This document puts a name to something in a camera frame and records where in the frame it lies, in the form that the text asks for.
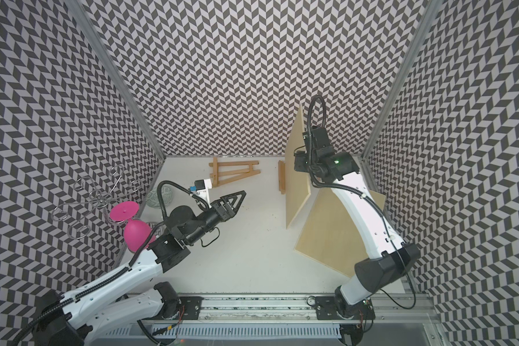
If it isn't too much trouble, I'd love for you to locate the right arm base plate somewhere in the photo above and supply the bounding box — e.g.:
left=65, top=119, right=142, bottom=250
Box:
left=313, top=296, right=376, bottom=321

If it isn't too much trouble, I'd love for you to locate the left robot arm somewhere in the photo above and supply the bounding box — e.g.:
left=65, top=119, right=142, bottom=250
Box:
left=11, top=180, right=247, bottom=345

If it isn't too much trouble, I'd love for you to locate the green patterned plate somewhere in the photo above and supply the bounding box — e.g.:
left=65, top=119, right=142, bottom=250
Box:
left=145, top=187, right=174, bottom=208

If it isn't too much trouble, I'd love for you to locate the plywood board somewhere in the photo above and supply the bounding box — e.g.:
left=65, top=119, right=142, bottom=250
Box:
left=295, top=189, right=368, bottom=278
left=285, top=106, right=311, bottom=229

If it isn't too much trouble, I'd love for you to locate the aluminium front rail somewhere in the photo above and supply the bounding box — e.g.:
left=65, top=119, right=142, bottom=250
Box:
left=180, top=294, right=441, bottom=326

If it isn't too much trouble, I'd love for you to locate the pink plastic goblet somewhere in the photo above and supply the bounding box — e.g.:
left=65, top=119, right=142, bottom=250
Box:
left=110, top=201, right=152, bottom=252

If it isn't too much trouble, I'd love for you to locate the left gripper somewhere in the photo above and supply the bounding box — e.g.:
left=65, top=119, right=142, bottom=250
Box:
left=186, top=190, right=246, bottom=246

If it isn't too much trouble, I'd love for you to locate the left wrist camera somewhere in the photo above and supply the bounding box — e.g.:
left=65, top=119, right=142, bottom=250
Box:
left=190, top=179, right=213, bottom=203

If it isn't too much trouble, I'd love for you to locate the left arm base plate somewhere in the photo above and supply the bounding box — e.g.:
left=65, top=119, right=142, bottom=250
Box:
left=156, top=296, right=203, bottom=321

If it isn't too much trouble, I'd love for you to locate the metal wire rack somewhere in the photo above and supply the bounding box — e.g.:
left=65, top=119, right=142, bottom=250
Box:
left=50, top=165, right=141, bottom=240

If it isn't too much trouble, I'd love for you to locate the wooden easel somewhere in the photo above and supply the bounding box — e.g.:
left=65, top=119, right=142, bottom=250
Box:
left=278, top=160, right=286, bottom=195
left=208, top=157, right=261, bottom=187

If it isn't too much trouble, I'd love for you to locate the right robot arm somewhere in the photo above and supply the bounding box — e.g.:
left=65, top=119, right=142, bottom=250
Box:
left=294, top=95, right=420, bottom=319

